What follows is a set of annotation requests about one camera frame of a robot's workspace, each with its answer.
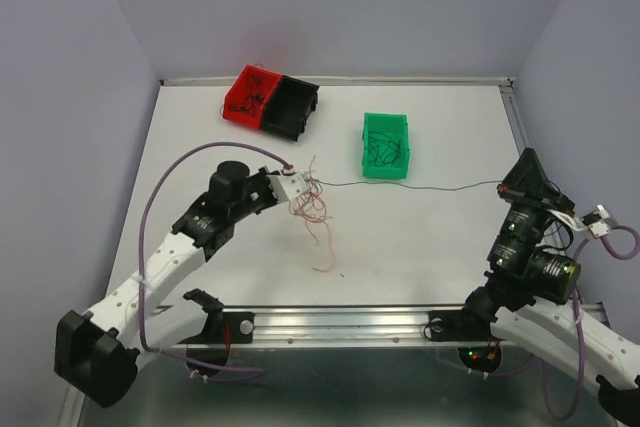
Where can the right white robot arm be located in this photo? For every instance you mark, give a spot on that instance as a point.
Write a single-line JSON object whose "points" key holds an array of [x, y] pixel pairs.
{"points": [[529, 297]]}

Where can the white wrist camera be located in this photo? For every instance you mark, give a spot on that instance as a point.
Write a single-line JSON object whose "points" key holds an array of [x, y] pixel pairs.
{"points": [[288, 187], [598, 223]]}

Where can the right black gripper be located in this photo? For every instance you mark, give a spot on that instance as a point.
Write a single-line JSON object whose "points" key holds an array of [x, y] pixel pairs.
{"points": [[525, 179]]}

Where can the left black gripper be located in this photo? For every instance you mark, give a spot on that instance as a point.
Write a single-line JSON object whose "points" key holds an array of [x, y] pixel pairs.
{"points": [[261, 178]]}

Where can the aluminium front rail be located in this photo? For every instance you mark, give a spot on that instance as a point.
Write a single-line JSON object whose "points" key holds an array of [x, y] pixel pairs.
{"points": [[345, 324]]}

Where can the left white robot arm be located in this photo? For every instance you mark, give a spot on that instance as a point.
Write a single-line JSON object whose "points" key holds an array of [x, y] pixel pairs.
{"points": [[99, 351]]}

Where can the red plastic bin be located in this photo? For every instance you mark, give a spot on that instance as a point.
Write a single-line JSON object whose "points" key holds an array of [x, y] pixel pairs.
{"points": [[245, 102]]}

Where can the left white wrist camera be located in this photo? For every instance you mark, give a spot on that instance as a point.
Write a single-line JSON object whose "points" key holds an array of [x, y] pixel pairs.
{"points": [[288, 187]]}

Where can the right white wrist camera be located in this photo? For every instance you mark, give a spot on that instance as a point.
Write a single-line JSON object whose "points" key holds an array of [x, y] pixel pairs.
{"points": [[598, 223]]}

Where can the green plastic bin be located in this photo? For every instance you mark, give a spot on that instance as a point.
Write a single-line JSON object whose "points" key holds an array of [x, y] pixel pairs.
{"points": [[386, 146]]}

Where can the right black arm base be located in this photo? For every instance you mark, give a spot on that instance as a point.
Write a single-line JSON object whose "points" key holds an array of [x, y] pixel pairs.
{"points": [[455, 325]]}

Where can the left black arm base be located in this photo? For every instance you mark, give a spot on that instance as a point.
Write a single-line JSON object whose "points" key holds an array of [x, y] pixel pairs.
{"points": [[217, 325]]}

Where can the black plastic bin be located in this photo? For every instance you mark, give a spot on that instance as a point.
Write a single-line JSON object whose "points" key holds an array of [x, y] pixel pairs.
{"points": [[288, 109]]}

